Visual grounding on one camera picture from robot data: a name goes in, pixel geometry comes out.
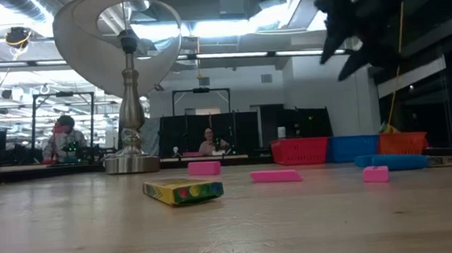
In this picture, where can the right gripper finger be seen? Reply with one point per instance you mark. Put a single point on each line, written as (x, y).
(334, 39)
(360, 62)

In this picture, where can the pink eraser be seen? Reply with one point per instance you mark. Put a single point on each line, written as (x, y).
(274, 176)
(204, 168)
(375, 174)

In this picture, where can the yellow crayon box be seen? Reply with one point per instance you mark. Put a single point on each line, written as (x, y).
(182, 192)

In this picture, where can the long ceiling light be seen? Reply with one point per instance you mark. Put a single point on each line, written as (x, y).
(232, 55)
(305, 52)

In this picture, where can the black partition panel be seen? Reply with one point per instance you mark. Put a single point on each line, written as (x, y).
(178, 134)
(310, 122)

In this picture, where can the blue plastic bin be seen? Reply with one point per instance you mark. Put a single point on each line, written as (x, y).
(353, 146)

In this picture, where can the orange plastic bin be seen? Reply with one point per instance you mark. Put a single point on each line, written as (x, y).
(402, 143)

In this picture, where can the small white cup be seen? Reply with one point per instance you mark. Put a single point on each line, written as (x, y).
(281, 132)

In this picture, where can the red plastic bin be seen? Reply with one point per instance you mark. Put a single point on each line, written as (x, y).
(300, 151)

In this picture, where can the grey ceiling unit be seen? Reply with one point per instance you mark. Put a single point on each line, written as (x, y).
(232, 2)

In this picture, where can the person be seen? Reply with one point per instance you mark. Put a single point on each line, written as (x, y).
(210, 146)
(65, 143)

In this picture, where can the table lamp white shade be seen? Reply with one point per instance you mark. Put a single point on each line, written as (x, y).
(130, 122)

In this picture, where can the black yellow ceiling device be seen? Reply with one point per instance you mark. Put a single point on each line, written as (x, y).
(18, 36)

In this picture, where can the black metal rig frame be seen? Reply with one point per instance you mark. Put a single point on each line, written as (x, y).
(201, 90)
(64, 94)

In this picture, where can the black aluminium table frame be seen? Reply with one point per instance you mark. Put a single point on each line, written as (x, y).
(52, 172)

